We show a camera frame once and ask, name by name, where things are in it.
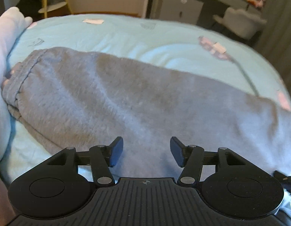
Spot grey sweatpants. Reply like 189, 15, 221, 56
2, 47, 291, 177

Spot light blue mushroom bedspread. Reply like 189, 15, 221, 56
0, 14, 291, 184

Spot white upholstered chair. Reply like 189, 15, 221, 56
212, 7, 267, 40

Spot grey drawer cabinet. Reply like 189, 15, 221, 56
156, 0, 204, 25

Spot yellow-legged side table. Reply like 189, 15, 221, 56
32, 0, 73, 19

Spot white pillow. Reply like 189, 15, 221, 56
0, 7, 33, 160

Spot black bag on floor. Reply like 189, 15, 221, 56
16, 0, 42, 21

